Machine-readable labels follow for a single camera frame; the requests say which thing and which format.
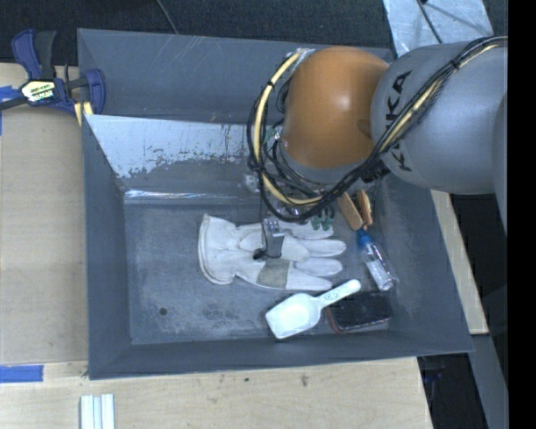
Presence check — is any white work glove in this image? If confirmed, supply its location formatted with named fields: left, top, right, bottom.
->
left=197, top=214, right=348, bottom=293

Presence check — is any clear plastic bottle blue cap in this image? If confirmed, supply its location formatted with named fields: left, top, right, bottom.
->
left=355, top=228, right=400, bottom=292

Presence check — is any white plastic scoop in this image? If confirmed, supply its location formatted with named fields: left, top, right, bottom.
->
left=264, top=278, right=363, bottom=341

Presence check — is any orange-brown oblong object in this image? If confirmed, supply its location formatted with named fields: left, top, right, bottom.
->
left=337, top=188, right=374, bottom=231

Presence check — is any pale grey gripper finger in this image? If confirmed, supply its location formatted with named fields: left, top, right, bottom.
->
left=263, top=219, right=288, bottom=259

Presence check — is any grey metal bin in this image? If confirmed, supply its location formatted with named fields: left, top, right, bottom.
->
left=76, top=28, right=477, bottom=381

